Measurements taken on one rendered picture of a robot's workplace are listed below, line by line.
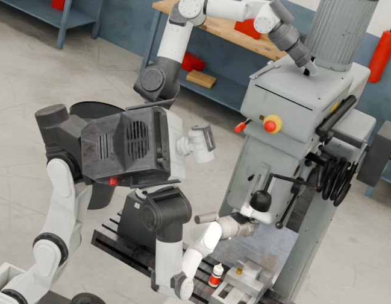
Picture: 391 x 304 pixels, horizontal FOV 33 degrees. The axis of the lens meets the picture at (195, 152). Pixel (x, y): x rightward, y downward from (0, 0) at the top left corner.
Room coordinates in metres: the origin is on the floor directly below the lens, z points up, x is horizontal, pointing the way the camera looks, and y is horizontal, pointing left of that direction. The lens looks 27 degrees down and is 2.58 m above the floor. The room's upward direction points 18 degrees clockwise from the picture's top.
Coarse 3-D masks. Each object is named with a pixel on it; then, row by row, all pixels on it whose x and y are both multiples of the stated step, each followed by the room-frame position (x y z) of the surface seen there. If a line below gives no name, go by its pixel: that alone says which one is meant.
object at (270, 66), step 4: (268, 64) 2.19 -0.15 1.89; (272, 64) 2.19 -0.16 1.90; (264, 68) 2.12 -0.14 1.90; (268, 68) 2.13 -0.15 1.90; (272, 68) 2.16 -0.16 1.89; (256, 72) 2.05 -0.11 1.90; (260, 72) 2.07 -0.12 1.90; (264, 72) 2.08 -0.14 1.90; (252, 76) 2.01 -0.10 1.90; (256, 76) 2.02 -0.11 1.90
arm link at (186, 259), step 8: (184, 256) 1.94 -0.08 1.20; (192, 256) 1.94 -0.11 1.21; (200, 256) 1.95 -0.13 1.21; (184, 264) 1.90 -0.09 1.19; (192, 264) 1.91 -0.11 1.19; (184, 272) 1.88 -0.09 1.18; (192, 272) 1.89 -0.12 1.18; (160, 288) 1.81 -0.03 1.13; (168, 288) 1.80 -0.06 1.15; (176, 296) 1.79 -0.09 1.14
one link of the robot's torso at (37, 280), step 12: (48, 240) 1.95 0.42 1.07; (36, 252) 1.94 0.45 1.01; (48, 252) 1.93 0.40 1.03; (60, 252) 1.94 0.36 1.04; (36, 264) 1.95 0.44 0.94; (48, 264) 1.93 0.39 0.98; (24, 276) 1.99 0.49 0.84; (36, 276) 1.95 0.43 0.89; (48, 276) 1.94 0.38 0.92; (12, 288) 2.00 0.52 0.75; (24, 288) 1.99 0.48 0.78; (36, 288) 1.98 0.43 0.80; (48, 288) 1.97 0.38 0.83; (24, 300) 1.98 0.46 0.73; (36, 300) 1.98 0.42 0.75
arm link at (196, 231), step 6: (198, 216) 2.06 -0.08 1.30; (204, 216) 2.08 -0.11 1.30; (210, 216) 2.10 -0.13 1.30; (216, 216) 2.11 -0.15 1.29; (198, 222) 2.06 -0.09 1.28; (204, 222) 2.07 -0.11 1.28; (210, 222) 2.12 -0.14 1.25; (216, 222) 2.10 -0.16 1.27; (222, 222) 2.10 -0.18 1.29; (192, 228) 2.08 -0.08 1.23; (198, 228) 2.06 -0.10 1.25; (204, 228) 2.04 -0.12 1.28; (222, 228) 2.08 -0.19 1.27; (228, 228) 2.09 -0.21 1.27; (192, 234) 2.06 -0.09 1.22; (198, 234) 2.04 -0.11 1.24; (222, 234) 2.07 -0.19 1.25; (228, 234) 2.09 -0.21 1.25; (192, 240) 2.06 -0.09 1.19; (222, 240) 2.08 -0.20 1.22
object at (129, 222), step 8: (136, 192) 2.37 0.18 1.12; (144, 192) 2.40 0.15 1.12; (128, 200) 2.34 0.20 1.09; (136, 200) 2.34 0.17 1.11; (144, 200) 2.34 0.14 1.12; (128, 208) 2.34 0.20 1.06; (136, 208) 2.33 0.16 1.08; (128, 216) 2.34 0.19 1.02; (136, 216) 2.33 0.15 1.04; (120, 224) 2.35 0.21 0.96; (128, 224) 2.34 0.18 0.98; (136, 224) 2.33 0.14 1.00; (128, 232) 2.33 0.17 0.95; (136, 232) 2.32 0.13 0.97; (144, 232) 2.31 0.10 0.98; (152, 232) 2.30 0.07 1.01; (136, 240) 2.32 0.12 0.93; (144, 240) 2.31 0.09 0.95; (152, 240) 2.30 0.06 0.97; (152, 248) 2.30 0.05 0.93
